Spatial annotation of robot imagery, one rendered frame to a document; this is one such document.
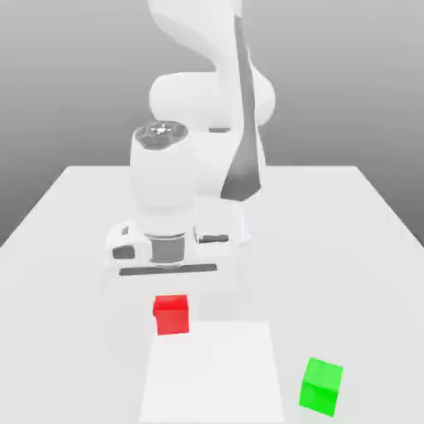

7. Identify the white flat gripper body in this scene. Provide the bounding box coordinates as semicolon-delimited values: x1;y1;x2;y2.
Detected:
101;263;237;298

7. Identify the small red cube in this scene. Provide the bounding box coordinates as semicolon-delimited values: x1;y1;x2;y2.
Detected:
152;293;190;336

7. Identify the small green cube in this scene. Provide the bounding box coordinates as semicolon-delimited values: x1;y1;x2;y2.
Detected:
298;356;345;417

